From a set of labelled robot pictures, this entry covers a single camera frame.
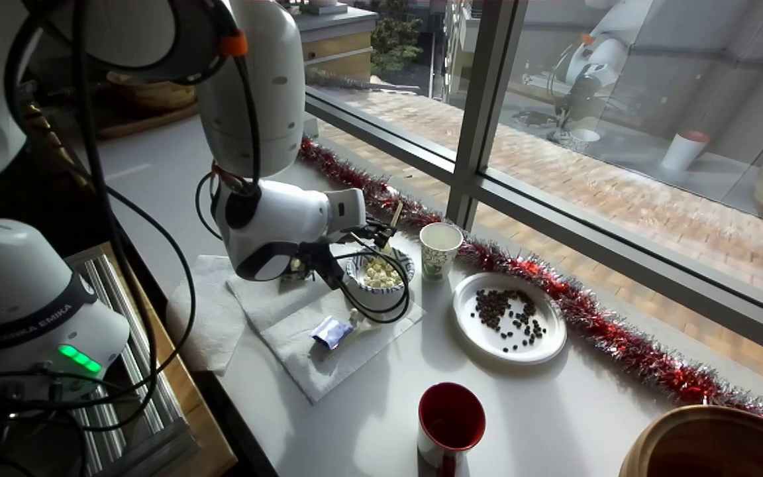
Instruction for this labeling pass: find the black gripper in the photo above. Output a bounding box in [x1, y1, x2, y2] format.
[346, 223, 397, 258]

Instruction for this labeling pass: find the large wooden bowl near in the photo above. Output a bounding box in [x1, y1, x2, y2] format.
[617, 405, 763, 477]

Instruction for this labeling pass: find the white paper cup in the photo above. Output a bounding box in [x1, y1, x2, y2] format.
[419, 223, 463, 278]

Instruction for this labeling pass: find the cream plastic spoon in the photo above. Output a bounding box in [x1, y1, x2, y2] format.
[350, 308, 377, 333]

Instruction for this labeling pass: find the white paper towel upper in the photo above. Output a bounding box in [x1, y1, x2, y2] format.
[228, 275, 424, 402]

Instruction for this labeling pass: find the white paper towel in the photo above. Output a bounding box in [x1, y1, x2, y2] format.
[166, 254, 247, 374]
[228, 275, 424, 402]

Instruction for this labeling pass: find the white plate with beans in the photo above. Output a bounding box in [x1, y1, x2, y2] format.
[454, 274, 566, 365]

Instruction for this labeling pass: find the red white mug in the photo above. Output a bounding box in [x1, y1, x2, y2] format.
[417, 382, 487, 477]

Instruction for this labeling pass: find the white paper towel lower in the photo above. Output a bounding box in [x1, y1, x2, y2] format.
[166, 254, 247, 374]

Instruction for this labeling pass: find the wooden board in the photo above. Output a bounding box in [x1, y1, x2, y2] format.
[100, 247, 239, 477]

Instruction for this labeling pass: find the red silver tinsel garland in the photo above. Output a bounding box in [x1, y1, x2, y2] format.
[300, 138, 763, 415]

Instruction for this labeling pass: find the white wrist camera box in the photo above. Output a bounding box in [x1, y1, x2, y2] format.
[325, 189, 365, 234]

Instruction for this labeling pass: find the grey aluminium rail frame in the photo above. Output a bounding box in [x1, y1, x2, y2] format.
[72, 250, 198, 477]

